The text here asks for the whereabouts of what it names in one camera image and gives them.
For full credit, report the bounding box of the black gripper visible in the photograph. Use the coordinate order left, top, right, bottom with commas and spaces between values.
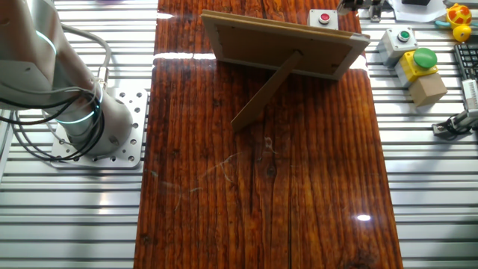
337, 0, 369, 16

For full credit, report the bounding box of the grey box red button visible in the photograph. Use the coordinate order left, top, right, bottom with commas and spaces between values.
306, 8, 340, 31

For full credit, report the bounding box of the grey box small green button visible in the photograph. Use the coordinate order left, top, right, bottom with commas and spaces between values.
376, 25, 419, 68

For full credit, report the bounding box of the white paper sheet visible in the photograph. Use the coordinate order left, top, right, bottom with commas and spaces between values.
388, 0, 449, 22

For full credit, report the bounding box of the yellow box green mushroom button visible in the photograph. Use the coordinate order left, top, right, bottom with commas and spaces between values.
394, 47, 438, 89

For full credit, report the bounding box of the yellow orange toy duck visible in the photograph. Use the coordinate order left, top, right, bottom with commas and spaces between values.
446, 2, 474, 43

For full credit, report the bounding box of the plain wooden block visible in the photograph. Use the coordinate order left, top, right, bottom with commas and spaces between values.
408, 72, 448, 108

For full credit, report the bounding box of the black keyboard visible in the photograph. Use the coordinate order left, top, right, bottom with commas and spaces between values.
453, 43, 478, 81

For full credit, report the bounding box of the grey ribbed device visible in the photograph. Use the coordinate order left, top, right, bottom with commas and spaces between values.
462, 78, 478, 113

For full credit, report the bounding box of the wood grain table mat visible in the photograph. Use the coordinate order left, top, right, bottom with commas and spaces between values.
133, 0, 404, 269

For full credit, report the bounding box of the silver perforated mounting plate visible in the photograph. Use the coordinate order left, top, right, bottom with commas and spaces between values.
50, 88, 149, 169

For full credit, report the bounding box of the silver metal bracket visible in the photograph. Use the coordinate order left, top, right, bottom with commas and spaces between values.
368, 0, 385, 22

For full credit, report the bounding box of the wooden picture frame with stand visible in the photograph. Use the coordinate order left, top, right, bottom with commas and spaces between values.
200, 9, 370, 132

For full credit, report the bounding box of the black metal clamp mount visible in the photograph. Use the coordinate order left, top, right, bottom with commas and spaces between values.
432, 110, 478, 141

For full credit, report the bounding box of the grey base cable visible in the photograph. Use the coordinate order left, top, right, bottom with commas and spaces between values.
59, 22, 113, 90

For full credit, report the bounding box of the black base cable bundle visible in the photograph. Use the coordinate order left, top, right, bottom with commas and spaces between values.
0, 89, 106, 162

